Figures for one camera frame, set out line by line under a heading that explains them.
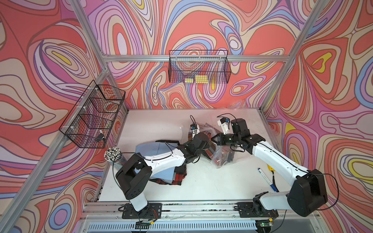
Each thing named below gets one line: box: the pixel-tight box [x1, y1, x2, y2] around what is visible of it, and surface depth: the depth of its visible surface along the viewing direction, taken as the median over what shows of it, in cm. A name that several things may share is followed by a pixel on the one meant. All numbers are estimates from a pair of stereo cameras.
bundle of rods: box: [103, 146, 127, 167], surface depth 76 cm
